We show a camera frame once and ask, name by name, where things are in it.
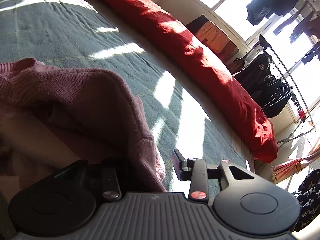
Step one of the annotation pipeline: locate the black clothes drying rack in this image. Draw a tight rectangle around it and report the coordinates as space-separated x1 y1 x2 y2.
244 34 316 147

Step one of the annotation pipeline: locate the dark hanging shirt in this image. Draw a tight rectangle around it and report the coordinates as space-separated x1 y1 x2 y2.
246 0 299 25

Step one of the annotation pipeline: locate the orange cloth on cabinet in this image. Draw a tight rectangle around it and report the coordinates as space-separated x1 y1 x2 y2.
195 21 231 54

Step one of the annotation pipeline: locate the pink and white knit sweater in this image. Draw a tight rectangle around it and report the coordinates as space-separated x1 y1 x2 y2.
1 58 165 192

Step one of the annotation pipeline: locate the red duvet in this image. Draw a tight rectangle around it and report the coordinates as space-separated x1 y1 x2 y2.
102 0 278 163

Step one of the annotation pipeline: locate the black star pattern garment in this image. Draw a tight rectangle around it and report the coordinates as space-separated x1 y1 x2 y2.
292 169 320 232

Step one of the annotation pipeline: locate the green plaid bed blanket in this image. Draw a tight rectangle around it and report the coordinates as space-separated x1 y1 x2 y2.
1 0 249 192

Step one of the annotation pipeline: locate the pink striped cloth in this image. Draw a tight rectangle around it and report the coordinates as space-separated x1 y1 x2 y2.
271 139 319 184

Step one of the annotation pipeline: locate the black jacket on rack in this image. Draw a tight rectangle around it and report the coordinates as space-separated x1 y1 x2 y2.
234 52 293 118

